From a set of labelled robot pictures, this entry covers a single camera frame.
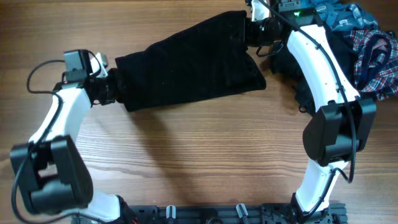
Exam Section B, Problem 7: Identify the black knit sweater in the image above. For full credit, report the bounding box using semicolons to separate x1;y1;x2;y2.
115;11;266;112

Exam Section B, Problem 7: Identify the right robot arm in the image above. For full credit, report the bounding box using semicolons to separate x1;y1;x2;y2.
245;1;376;223

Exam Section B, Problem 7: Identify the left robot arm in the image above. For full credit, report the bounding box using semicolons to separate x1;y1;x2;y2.
10;49;139;223

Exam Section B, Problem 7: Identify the black garment underneath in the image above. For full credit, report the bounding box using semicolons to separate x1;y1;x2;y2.
269;18;379;116

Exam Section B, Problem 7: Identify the blue patterned garment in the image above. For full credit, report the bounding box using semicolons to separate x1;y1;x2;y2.
302;0;379;32

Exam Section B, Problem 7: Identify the red plaid shirt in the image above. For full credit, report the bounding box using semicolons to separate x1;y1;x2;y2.
344;30;397;101

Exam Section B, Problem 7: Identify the left black camera cable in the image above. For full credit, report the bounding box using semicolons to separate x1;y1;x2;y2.
11;51;106;224

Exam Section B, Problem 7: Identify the black camera cable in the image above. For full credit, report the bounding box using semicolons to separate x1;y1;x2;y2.
11;51;106;224
254;0;358;218

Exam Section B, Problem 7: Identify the right black camera cable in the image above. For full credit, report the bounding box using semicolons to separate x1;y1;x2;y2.
254;0;358;218

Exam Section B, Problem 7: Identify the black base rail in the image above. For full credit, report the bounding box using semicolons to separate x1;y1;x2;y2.
70;202;348;224

